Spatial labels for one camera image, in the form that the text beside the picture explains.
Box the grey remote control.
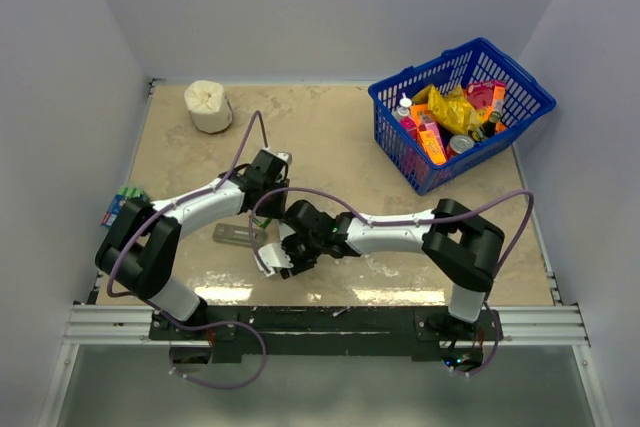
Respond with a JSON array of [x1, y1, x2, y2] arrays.
[[212, 223, 268, 247]]

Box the white remote control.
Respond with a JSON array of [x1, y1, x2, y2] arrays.
[[278, 222, 296, 247]]

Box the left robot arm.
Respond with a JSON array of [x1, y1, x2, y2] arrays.
[[95, 149, 292, 339]]

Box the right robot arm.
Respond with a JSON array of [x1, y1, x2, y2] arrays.
[[271, 199, 504, 340]]

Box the white tissue roll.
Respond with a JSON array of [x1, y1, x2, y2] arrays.
[[184, 80, 233, 134]]

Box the battery multipack blue green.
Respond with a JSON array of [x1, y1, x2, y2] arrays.
[[101, 186, 149, 229]]

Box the white bottle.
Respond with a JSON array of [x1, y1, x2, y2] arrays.
[[392, 93, 413, 122]]

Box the orange box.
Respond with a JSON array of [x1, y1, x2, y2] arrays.
[[410, 104, 447, 165]]

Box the red soda can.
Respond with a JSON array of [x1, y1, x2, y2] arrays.
[[446, 135, 475, 160]]

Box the yellow snack bag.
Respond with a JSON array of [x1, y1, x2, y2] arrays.
[[411, 84, 482, 135]]

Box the blue plastic basket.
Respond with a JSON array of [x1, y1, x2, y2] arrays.
[[368, 37, 556, 195]]

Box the dark glass bottle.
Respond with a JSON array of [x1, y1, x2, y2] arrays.
[[469, 111, 501, 142]]

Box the orange tall carton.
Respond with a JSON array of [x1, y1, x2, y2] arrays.
[[492, 80, 506, 116]]

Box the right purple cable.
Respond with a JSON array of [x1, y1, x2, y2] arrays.
[[247, 187, 535, 378]]

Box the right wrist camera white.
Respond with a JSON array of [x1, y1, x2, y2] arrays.
[[254, 242, 293, 277]]

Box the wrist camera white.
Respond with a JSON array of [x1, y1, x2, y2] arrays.
[[254, 242, 293, 277], [274, 152, 293, 166]]

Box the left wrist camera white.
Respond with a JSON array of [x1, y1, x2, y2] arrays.
[[274, 152, 293, 166]]

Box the black base frame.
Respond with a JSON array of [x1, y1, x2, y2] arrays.
[[149, 306, 503, 370]]

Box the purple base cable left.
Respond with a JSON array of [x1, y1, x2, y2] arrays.
[[159, 316, 269, 390]]

